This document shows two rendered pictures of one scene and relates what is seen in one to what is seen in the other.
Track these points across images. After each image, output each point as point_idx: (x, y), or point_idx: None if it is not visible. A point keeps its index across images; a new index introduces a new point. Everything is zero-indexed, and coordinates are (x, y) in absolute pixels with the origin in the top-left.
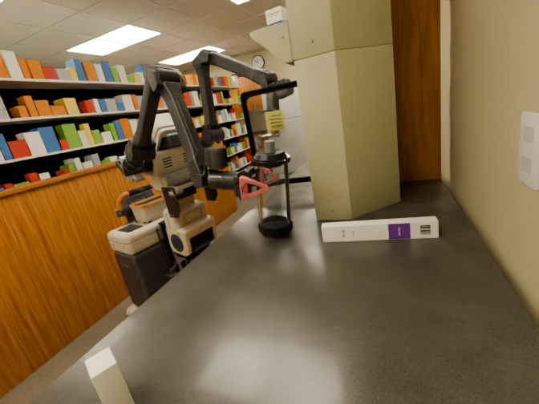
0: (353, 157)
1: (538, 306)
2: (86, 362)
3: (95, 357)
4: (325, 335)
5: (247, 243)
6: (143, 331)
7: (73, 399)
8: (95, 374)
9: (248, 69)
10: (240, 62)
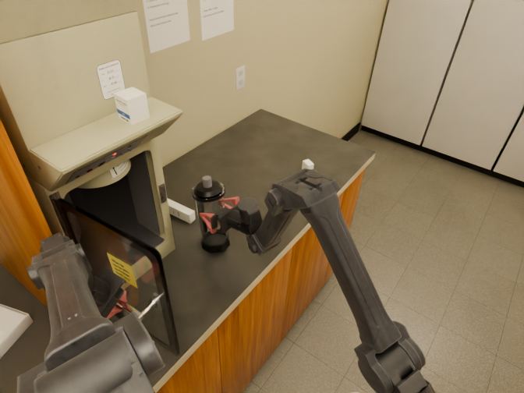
0: None
1: (162, 166)
2: (313, 163)
3: (310, 164)
4: (235, 174)
5: (242, 245)
6: None
7: None
8: (307, 159)
9: (79, 265)
10: (69, 275)
